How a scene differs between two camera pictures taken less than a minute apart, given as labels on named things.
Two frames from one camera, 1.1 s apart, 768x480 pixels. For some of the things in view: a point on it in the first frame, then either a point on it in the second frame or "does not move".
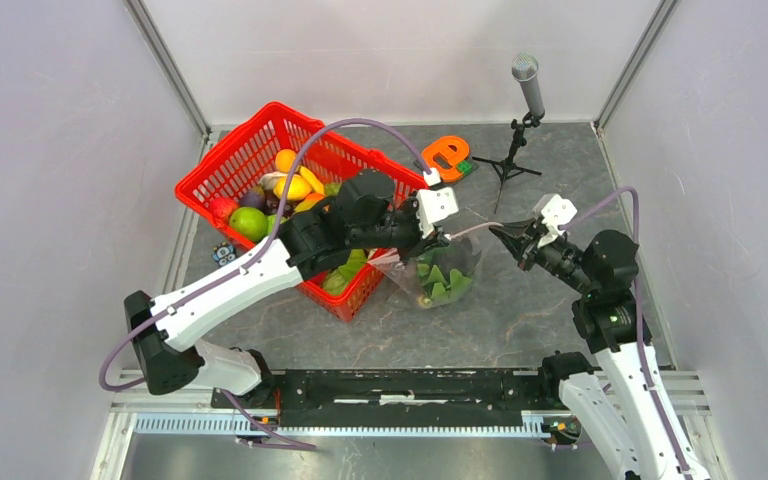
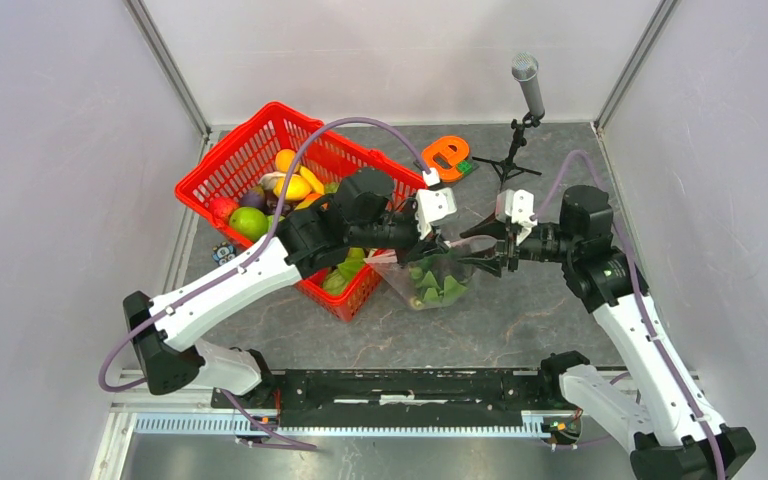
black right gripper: [524, 239] → [491, 227]
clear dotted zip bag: [443, 276] does not move
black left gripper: [421, 243] does not move
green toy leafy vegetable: [444, 274] does not move
